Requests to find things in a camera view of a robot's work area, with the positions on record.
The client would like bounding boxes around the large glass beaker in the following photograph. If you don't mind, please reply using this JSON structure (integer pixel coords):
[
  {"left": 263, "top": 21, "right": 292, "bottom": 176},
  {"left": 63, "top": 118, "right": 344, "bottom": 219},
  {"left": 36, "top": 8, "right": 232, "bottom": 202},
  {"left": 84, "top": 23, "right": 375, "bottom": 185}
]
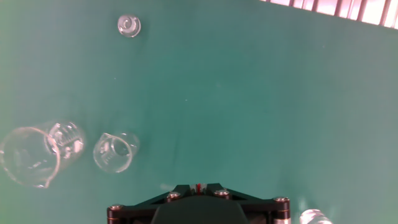
[{"left": 0, "top": 120, "right": 86, "bottom": 189}]

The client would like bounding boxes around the clear glass bottle stopper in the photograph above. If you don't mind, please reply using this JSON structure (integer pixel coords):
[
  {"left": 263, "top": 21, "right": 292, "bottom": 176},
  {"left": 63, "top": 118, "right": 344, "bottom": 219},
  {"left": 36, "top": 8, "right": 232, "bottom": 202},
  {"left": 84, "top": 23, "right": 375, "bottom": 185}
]
[{"left": 117, "top": 14, "right": 142, "bottom": 39}]

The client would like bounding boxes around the small glass beaker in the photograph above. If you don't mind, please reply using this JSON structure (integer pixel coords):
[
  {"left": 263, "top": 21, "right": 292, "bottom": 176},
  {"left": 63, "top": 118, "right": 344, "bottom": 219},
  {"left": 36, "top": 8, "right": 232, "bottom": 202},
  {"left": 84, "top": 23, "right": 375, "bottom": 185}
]
[{"left": 93, "top": 131, "right": 141, "bottom": 174}]

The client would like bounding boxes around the green table mat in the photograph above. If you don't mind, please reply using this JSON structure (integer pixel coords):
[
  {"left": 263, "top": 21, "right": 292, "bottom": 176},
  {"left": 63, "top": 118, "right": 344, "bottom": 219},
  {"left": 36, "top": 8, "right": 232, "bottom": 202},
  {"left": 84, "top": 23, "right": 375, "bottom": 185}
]
[{"left": 0, "top": 0, "right": 398, "bottom": 224}]

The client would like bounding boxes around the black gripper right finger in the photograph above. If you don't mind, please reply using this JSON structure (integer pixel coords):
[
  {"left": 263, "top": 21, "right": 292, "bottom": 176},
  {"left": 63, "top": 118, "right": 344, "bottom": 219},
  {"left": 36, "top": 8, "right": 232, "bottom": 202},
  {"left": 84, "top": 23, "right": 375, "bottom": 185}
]
[{"left": 201, "top": 182, "right": 292, "bottom": 224}]

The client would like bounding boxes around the small clear glass bottle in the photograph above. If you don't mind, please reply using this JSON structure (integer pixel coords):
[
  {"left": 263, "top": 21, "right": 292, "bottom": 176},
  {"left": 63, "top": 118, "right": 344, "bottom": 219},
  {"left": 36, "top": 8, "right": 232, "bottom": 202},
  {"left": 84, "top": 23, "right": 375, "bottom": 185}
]
[{"left": 298, "top": 208, "right": 333, "bottom": 224}]

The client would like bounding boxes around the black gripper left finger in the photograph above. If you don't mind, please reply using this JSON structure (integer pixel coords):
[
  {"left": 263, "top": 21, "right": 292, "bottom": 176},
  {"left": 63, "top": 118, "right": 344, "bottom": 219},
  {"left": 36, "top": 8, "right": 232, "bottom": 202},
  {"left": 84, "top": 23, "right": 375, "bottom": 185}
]
[{"left": 106, "top": 183, "right": 198, "bottom": 224}]

